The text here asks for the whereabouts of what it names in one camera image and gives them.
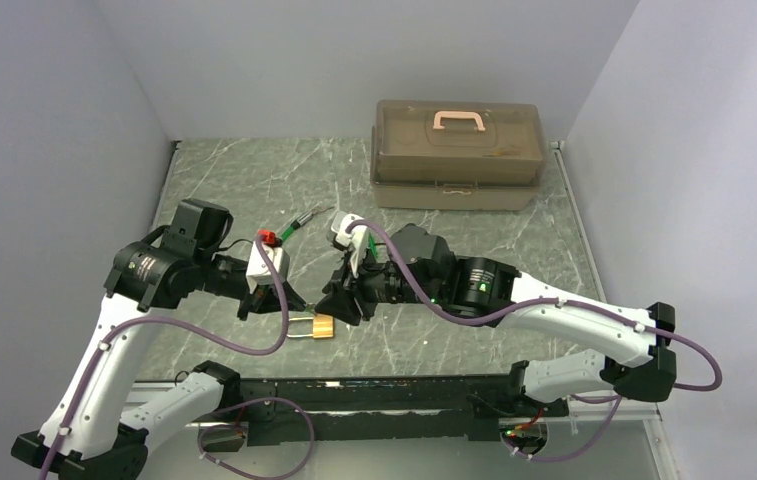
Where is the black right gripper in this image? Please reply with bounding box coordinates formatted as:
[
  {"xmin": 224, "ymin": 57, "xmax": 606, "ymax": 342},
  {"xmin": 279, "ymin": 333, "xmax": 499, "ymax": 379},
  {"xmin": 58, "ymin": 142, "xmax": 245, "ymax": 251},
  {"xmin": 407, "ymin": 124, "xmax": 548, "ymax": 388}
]
[{"xmin": 314, "ymin": 243, "xmax": 444, "ymax": 326}]

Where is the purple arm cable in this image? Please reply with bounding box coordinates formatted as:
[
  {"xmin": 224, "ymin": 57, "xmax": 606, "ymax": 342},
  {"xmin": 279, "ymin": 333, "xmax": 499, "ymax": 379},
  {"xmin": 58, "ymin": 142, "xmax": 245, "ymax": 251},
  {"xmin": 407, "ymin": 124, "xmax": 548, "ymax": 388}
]
[
  {"xmin": 36, "ymin": 238, "xmax": 316, "ymax": 480},
  {"xmin": 344, "ymin": 220, "xmax": 724, "ymax": 464}
]

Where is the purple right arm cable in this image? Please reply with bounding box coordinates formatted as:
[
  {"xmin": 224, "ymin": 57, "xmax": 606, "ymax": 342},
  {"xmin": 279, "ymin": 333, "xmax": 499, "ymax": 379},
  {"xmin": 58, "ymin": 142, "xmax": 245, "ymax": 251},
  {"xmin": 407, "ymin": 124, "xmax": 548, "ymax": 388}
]
[{"xmin": 344, "ymin": 220, "xmax": 724, "ymax": 464}]

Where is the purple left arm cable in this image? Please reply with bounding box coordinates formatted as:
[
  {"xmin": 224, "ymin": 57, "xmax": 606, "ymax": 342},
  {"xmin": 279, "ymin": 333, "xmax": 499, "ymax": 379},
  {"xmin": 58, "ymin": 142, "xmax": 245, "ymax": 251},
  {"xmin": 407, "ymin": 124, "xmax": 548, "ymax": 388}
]
[{"xmin": 36, "ymin": 238, "xmax": 316, "ymax": 480}]

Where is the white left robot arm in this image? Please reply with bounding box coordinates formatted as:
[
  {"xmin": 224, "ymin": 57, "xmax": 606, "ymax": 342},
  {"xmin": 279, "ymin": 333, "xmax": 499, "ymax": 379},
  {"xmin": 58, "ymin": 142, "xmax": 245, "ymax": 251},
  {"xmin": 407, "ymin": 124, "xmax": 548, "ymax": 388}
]
[{"xmin": 11, "ymin": 198, "xmax": 307, "ymax": 479}]

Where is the brown plastic toolbox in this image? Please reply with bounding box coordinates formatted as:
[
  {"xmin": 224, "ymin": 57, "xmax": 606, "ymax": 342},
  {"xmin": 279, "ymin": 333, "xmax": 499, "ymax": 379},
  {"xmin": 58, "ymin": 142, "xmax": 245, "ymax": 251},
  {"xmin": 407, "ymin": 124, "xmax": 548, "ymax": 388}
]
[{"xmin": 370, "ymin": 100, "xmax": 550, "ymax": 211}]

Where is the green cable lock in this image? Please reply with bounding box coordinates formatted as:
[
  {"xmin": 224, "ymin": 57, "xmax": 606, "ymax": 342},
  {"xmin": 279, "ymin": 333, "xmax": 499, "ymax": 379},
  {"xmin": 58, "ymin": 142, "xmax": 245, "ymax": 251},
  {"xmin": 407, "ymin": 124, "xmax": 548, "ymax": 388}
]
[{"xmin": 278, "ymin": 210, "xmax": 378, "ymax": 256}]

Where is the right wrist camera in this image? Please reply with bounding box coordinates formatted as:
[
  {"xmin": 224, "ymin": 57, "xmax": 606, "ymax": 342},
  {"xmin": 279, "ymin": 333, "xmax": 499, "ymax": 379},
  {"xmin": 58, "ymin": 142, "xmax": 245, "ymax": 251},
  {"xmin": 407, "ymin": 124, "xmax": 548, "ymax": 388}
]
[{"xmin": 328, "ymin": 211, "xmax": 368, "ymax": 278}]

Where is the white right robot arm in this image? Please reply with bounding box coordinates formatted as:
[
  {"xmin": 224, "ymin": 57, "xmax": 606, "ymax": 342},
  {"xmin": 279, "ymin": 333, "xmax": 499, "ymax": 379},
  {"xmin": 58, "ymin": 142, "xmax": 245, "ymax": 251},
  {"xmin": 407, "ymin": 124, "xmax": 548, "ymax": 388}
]
[{"xmin": 315, "ymin": 217, "xmax": 677, "ymax": 415}]

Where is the brass padlock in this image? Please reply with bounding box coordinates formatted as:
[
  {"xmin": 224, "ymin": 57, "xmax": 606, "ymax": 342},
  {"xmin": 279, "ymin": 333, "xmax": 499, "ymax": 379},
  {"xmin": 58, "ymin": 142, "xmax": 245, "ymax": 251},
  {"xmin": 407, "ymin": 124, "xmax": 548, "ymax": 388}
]
[{"xmin": 287, "ymin": 314, "xmax": 335, "ymax": 340}]

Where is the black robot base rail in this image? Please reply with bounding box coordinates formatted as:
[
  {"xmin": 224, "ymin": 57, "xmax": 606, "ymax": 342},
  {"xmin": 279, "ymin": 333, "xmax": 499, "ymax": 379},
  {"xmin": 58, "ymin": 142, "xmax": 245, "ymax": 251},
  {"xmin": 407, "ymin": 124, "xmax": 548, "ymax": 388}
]
[{"xmin": 175, "ymin": 374, "xmax": 571, "ymax": 446}]

